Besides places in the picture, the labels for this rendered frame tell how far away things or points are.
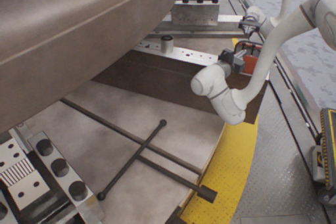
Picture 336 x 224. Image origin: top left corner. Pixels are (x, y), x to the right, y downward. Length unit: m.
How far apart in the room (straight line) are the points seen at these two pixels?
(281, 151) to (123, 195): 1.24
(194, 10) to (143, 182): 1.63
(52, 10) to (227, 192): 1.45
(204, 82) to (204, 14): 1.47
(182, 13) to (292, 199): 1.78
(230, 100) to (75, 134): 1.03
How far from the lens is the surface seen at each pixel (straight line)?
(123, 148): 1.55
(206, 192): 1.35
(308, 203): 1.92
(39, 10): 1.07
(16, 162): 0.99
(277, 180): 1.92
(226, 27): 2.66
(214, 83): 1.08
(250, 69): 1.49
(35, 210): 1.02
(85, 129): 1.71
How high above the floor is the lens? 1.54
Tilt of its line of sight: 42 degrees down
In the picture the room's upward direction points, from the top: straight up
